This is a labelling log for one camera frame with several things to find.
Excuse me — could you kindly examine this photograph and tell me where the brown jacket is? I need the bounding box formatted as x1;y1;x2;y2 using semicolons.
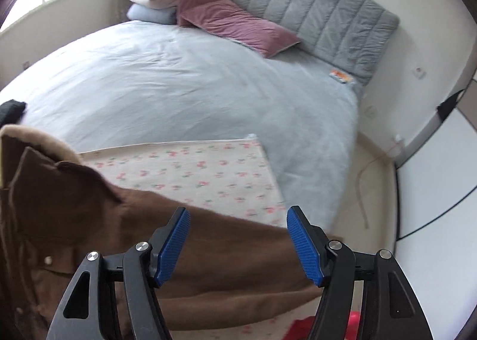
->
1;125;322;339

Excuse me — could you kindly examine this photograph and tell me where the cherry print blanket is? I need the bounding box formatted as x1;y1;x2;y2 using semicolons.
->
79;133;325;340

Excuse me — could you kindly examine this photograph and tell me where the white grey wardrobe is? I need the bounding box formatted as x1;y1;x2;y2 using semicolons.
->
395;81;476;339

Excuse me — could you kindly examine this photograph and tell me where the light blue bed sheet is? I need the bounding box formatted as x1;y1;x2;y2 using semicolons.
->
1;21;359;228

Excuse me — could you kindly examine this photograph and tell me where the black coat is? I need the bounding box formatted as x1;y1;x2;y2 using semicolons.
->
0;99;27;128

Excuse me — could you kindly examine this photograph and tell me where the folded light blue blanket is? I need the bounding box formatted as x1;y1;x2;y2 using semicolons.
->
126;4;177;25

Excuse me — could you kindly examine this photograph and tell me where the wall socket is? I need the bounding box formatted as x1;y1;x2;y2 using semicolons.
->
411;66;426;80

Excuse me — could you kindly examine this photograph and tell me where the red plastic stool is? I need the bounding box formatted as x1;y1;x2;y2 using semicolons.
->
284;310;362;340

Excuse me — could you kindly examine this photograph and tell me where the pink pillow lying flat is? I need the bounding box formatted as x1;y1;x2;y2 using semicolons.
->
180;0;300;58

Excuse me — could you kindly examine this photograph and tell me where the grey quilted headboard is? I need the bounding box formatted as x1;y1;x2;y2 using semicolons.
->
231;0;399;85

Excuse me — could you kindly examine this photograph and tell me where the orange white label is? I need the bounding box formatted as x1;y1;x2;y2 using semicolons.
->
329;69;354;84

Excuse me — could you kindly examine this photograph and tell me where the pink cable on floor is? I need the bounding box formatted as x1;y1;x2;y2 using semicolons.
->
355;138;405;231

